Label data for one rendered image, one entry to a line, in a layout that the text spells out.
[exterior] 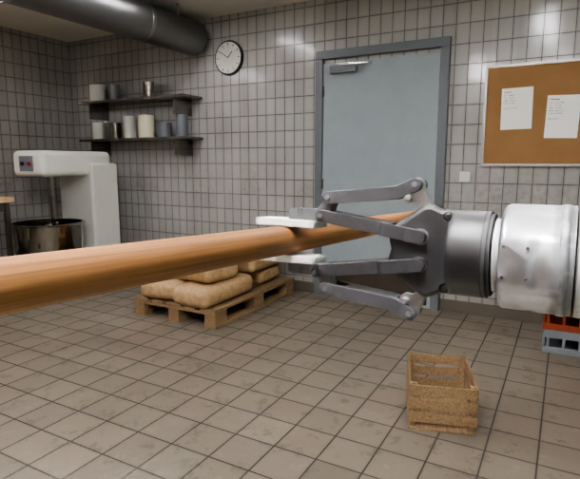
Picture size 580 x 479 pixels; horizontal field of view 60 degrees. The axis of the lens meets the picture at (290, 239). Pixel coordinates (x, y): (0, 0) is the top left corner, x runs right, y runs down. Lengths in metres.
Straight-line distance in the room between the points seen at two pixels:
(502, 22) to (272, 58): 1.96
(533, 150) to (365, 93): 1.39
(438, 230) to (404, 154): 3.80
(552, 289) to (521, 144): 3.70
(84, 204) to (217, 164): 1.40
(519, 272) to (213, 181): 4.85
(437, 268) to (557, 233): 0.10
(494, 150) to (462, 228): 3.70
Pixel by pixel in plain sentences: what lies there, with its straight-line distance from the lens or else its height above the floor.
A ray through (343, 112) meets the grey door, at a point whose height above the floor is 1.63.
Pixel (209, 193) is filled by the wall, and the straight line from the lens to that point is 5.23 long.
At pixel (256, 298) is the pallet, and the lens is 4.16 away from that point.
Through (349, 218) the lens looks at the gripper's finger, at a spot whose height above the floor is 1.16.
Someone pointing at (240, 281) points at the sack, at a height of 0.27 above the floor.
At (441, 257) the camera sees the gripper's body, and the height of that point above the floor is 1.13.
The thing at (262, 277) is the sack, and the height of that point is 0.22.
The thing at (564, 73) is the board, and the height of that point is 1.82.
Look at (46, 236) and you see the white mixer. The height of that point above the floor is 0.55.
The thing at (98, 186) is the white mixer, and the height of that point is 0.97.
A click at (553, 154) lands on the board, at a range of 4.10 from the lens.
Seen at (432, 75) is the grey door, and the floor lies 1.88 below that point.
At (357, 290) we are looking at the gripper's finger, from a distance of 0.49.
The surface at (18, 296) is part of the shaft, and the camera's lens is 0.29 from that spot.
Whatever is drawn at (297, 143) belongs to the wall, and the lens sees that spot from 4.67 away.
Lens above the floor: 1.21
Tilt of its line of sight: 9 degrees down
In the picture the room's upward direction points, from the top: straight up
